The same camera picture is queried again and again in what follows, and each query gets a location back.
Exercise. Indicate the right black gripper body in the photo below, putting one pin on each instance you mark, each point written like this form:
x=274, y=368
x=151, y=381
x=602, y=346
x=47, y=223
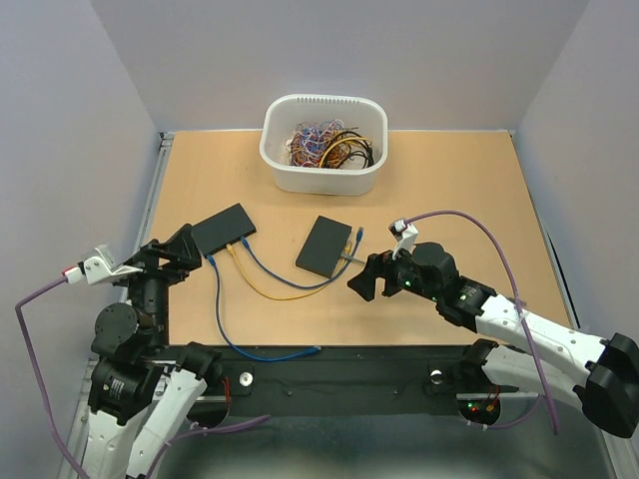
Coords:
x=401, y=274

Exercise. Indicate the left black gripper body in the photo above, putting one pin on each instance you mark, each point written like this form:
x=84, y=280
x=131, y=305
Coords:
x=153, y=284

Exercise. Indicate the black network switch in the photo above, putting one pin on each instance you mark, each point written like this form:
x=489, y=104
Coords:
x=226, y=227
x=321, y=250

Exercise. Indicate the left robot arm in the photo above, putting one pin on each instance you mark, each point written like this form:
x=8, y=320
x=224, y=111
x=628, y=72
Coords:
x=136, y=405

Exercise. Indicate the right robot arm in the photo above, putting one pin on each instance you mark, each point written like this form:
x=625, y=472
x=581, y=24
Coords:
x=597, y=375

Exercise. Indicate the white plastic tub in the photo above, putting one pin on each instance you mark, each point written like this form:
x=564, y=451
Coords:
x=324, y=144

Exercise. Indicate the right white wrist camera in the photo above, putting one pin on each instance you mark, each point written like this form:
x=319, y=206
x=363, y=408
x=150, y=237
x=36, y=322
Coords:
x=405, y=234

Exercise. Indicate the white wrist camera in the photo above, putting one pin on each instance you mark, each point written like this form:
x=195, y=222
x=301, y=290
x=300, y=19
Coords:
x=405, y=234
x=99, y=266

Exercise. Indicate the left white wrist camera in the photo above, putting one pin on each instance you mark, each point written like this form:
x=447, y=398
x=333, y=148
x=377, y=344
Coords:
x=99, y=266

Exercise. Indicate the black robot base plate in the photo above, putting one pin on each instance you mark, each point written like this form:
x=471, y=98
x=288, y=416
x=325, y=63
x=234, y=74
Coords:
x=344, y=381

